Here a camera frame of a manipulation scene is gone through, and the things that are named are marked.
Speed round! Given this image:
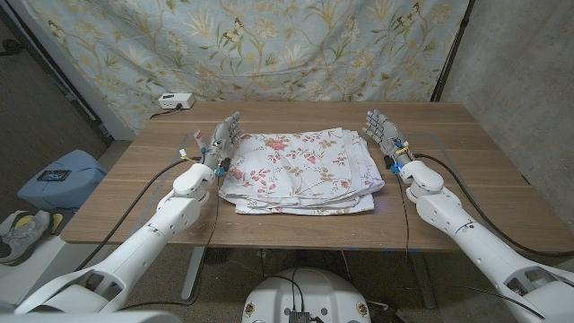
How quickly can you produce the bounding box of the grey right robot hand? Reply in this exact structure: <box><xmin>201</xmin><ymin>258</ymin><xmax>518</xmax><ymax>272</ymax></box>
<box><xmin>361</xmin><ymin>109</ymin><xmax>414</xmax><ymax>170</ymax></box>

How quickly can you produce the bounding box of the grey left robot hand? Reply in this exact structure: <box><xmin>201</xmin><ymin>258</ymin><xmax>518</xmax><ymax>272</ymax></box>
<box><xmin>203</xmin><ymin>111</ymin><xmax>244</xmax><ymax>169</ymax></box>

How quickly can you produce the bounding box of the white floral cloth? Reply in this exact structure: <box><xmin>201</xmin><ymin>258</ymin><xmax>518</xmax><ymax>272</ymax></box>
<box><xmin>218</xmin><ymin>127</ymin><xmax>386</xmax><ymax>216</ymax></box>

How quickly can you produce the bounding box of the white toothpaste tube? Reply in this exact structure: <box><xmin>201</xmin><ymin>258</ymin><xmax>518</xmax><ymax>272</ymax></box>
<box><xmin>193</xmin><ymin>129</ymin><xmax>208</xmax><ymax>154</ymax></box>

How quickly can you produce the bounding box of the white power strip box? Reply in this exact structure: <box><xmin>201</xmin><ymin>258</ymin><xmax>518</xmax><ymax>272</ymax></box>
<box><xmin>158</xmin><ymin>92</ymin><xmax>196</xmax><ymax>110</ymax></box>

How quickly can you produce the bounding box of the floral printed backdrop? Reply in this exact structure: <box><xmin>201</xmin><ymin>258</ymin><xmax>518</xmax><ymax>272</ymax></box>
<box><xmin>22</xmin><ymin>0</ymin><xmax>470</xmax><ymax>132</ymax></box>

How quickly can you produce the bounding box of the black backdrop stand pole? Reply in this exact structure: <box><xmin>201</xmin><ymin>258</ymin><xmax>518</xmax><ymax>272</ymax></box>
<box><xmin>430</xmin><ymin>0</ymin><xmax>476</xmax><ymax>103</ymax></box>

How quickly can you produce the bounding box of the white table leg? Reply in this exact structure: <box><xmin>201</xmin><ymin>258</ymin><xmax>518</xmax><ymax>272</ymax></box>
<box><xmin>409</xmin><ymin>250</ymin><xmax>439</xmax><ymax>310</ymax></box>
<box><xmin>180</xmin><ymin>246</ymin><xmax>206</xmax><ymax>301</ymax></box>

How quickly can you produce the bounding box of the blue storage box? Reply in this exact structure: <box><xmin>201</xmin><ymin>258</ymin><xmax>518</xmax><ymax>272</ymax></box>
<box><xmin>16</xmin><ymin>149</ymin><xmax>108</xmax><ymax>211</ymax></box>

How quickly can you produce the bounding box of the black device with label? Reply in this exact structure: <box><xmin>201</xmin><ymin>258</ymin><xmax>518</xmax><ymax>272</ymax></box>
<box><xmin>36</xmin><ymin>169</ymin><xmax>73</xmax><ymax>182</ymax></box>

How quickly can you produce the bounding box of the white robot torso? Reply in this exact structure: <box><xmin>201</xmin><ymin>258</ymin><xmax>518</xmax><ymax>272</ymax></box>
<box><xmin>241</xmin><ymin>267</ymin><xmax>372</xmax><ymax>323</ymax></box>

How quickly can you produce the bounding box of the grey sneaker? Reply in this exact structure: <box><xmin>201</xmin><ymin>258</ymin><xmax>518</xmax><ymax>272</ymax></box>
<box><xmin>0</xmin><ymin>209</ymin><xmax>52</xmax><ymax>266</ymax></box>

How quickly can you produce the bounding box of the black power strip cable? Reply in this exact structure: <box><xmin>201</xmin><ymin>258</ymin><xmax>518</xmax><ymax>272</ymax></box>
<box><xmin>149</xmin><ymin>103</ymin><xmax>184</xmax><ymax>120</ymax></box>

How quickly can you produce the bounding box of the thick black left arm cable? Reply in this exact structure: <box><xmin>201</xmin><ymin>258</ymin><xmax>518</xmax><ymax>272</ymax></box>
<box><xmin>74</xmin><ymin>156</ymin><xmax>203</xmax><ymax>272</ymax></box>

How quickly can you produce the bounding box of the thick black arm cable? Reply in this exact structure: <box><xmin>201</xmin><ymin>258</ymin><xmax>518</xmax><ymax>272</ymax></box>
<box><xmin>413</xmin><ymin>153</ymin><xmax>574</xmax><ymax>259</ymax></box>
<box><xmin>74</xmin><ymin>156</ymin><xmax>203</xmax><ymax>272</ymax></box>

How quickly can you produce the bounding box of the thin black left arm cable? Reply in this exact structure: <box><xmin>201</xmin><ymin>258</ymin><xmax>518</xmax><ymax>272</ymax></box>
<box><xmin>118</xmin><ymin>172</ymin><xmax>222</xmax><ymax>311</ymax></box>

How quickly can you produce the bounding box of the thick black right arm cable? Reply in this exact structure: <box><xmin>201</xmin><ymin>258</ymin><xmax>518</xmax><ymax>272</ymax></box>
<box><xmin>413</xmin><ymin>153</ymin><xmax>574</xmax><ymax>259</ymax></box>

